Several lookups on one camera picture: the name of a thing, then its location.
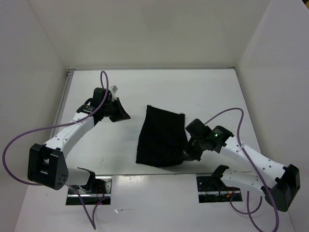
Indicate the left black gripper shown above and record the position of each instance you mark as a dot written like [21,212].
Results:
[121,114]

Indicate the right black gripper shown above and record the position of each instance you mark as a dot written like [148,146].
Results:
[190,153]

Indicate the black skirt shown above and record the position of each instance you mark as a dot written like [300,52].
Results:
[162,138]

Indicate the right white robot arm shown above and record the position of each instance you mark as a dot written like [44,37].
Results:
[276,182]

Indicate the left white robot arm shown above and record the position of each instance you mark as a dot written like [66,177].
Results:
[47,162]

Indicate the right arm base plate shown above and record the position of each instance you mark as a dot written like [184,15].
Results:
[210,191]

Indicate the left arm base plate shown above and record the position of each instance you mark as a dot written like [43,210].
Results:
[100,192]

